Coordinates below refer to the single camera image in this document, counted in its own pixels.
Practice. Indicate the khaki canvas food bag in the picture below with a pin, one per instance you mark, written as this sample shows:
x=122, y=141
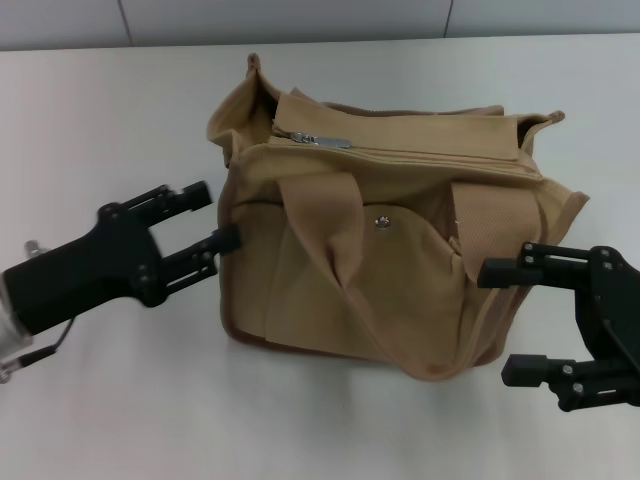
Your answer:
x=360, y=280

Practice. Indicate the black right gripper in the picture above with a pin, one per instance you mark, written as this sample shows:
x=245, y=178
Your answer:
x=617, y=320

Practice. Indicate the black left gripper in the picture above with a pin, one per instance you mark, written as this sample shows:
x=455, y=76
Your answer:
x=95, y=267

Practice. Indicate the silver metal zipper pull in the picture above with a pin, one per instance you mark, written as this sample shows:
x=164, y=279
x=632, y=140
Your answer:
x=325, y=141

